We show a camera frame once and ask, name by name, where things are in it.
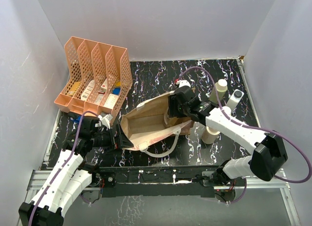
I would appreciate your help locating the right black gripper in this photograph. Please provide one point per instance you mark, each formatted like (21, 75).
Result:
(172, 110)

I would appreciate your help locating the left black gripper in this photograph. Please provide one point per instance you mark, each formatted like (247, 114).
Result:
(124, 142)

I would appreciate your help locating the brown canvas tote bag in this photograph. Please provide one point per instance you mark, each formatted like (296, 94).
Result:
(149, 123)

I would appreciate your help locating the white bottle with black cap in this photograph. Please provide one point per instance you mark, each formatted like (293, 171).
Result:
(234, 99)

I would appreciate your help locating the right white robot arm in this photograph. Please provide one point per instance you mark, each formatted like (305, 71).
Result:
(266, 150)

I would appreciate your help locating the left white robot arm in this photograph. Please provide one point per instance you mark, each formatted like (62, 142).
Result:
(71, 174)

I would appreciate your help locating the blue white small box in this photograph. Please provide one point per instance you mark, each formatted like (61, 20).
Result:
(74, 117)

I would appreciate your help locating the blue yellow item in organizer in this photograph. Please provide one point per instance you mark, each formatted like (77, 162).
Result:
(117, 88)

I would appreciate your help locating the white red box in organizer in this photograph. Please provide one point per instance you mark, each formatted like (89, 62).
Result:
(103, 88)

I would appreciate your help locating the yellow box in organizer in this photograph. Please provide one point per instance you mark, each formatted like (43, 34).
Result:
(74, 88)

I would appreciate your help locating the pink plastic file organizer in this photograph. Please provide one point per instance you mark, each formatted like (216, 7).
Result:
(92, 60)

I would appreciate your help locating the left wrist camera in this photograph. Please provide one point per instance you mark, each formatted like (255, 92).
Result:
(105, 119)

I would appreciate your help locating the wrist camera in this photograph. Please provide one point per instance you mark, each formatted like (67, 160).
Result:
(105, 119)
(182, 85)

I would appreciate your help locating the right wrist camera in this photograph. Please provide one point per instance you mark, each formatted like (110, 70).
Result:
(182, 85)

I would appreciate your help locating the black front rail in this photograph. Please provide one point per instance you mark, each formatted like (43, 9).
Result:
(189, 180)

